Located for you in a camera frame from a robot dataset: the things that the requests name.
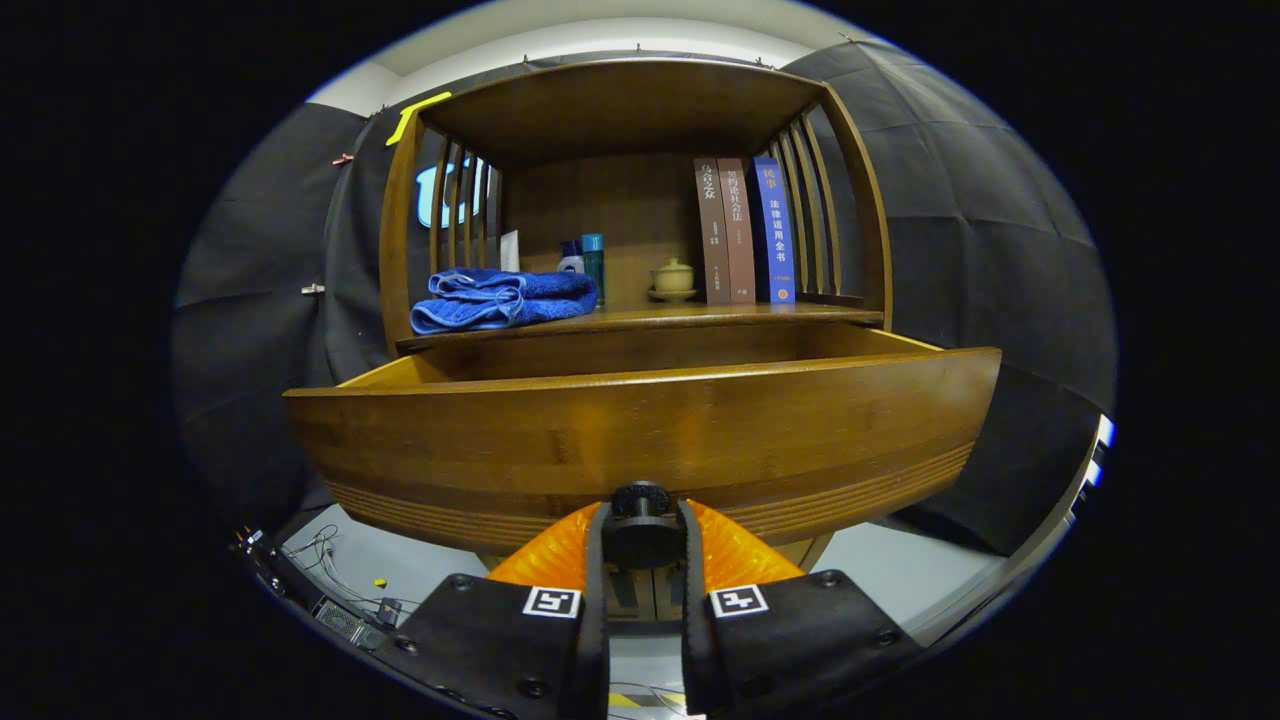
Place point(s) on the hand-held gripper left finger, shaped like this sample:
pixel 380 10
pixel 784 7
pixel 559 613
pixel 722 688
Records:
pixel 597 620

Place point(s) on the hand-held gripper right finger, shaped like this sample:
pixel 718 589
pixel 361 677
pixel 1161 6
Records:
pixel 693 640

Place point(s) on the wooden drawer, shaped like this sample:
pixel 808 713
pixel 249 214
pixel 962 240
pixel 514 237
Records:
pixel 640 430

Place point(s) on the wooden cabinet door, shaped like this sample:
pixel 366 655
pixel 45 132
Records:
pixel 640 590
pixel 668 590

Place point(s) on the wooden countertop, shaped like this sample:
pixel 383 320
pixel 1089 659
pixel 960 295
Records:
pixel 700 315

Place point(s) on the wooden cabinet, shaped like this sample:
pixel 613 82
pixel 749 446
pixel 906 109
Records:
pixel 600 200

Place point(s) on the black floor device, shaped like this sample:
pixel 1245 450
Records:
pixel 350 622

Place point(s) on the blue folded towel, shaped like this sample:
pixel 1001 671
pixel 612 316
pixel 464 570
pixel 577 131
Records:
pixel 500 300

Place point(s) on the beige lidded teacup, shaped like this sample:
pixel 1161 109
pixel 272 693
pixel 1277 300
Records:
pixel 673 278

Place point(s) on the teal bottle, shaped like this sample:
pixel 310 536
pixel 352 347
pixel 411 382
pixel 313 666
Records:
pixel 594 265

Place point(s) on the white bottle with blue cap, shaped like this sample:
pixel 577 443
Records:
pixel 571 262

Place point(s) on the white upright card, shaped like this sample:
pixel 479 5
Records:
pixel 509 252

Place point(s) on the dark brown book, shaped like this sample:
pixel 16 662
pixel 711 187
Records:
pixel 712 230

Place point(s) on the reddish brown book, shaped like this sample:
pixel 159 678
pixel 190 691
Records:
pixel 738 230

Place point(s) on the blue book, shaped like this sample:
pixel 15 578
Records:
pixel 775 230

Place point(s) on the black backdrop cloth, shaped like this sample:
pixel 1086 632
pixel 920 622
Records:
pixel 1000 300

